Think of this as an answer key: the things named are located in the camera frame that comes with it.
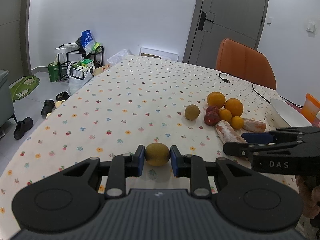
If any red small apple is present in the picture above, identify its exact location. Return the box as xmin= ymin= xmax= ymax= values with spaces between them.
xmin=206 ymin=106 xmax=219 ymax=115
xmin=204 ymin=111 xmax=220 ymax=126

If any small kumquat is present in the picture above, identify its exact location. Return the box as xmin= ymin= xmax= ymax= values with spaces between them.
xmin=231 ymin=116 xmax=244 ymax=129
xmin=219 ymin=109 xmax=232 ymax=122

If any large orange front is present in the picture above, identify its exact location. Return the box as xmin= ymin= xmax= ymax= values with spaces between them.
xmin=225 ymin=98 xmax=244 ymax=116

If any large orange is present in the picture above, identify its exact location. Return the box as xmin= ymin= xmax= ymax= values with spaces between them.
xmin=207 ymin=92 xmax=226 ymax=109
xmin=225 ymin=98 xmax=244 ymax=116

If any large orange back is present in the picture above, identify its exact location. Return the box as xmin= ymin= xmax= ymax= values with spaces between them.
xmin=207 ymin=92 xmax=226 ymax=109

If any peeled pomelo segment back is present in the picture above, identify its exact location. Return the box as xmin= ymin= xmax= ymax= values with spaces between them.
xmin=243 ymin=118 xmax=266 ymax=133

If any person's right hand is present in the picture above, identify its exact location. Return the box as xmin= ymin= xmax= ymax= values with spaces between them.
xmin=295 ymin=176 xmax=320 ymax=219

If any white plate blue rim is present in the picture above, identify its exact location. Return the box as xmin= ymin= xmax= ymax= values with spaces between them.
xmin=270 ymin=99 xmax=312 ymax=127

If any orange lidded plastic cup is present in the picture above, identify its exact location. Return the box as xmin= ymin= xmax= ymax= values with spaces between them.
xmin=301 ymin=93 xmax=320 ymax=123

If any floral white tablecloth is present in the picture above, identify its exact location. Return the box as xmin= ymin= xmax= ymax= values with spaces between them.
xmin=0 ymin=55 xmax=311 ymax=240

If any yellow slipper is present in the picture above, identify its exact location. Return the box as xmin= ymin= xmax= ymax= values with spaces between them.
xmin=55 ymin=100 xmax=64 ymax=108

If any black slipper far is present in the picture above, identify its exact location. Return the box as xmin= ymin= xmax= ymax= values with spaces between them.
xmin=56 ymin=91 xmax=69 ymax=101

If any white plastic bag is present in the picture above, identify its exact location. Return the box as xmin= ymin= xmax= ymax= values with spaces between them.
xmin=67 ymin=63 xmax=94 ymax=95

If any black slipper middle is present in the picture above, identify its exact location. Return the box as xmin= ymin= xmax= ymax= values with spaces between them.
xmin=41 ymin=100 xmax=55 ymax=116

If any orange leather chair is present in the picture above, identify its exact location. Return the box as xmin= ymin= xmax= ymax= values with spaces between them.
xmin=215 ymin=38 xmax=277 ymax=90

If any black slipper near sofa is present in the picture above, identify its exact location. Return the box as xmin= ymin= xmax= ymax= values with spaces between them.
xmin=14 ymin=117 xmax=33 ymax=140

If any clear plastic bag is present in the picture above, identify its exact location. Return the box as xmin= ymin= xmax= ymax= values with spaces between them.
xmin=107 ymin=49 xmax=132 ymax=67

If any black metal shelf rack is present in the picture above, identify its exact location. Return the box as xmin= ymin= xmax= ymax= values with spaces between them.
xmin=55 ymin=43 xmax=104 ymax=81

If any green box on floor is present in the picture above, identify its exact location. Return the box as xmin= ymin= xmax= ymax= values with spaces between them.
xmin=48 ymin=61 xmax=60 ymax=82

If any grey sofa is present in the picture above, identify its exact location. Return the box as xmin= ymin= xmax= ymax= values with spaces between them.
xmin=0 ymin=69 xmax=17 ymax=127

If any blue plastic bag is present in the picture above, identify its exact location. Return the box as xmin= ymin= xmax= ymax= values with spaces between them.
xmin=80 ymin=30 xmax=95 ymax=54

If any green floor mat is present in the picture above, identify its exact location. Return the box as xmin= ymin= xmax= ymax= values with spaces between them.
xmin=10 ymin=75 xmax=40 ymax=103

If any grey door with lock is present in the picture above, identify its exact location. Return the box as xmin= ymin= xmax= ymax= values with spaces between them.
xmin=182 ymin=0 xmax=268 ymax=68

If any black usb cable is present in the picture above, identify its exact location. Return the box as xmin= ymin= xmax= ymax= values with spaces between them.
xmin=218 ymin=72 xmax=304 ymax=108

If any white wall switch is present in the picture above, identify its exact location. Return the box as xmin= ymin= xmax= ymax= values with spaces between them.
xmin=306 ymin=22 xmax=316 ymax=33

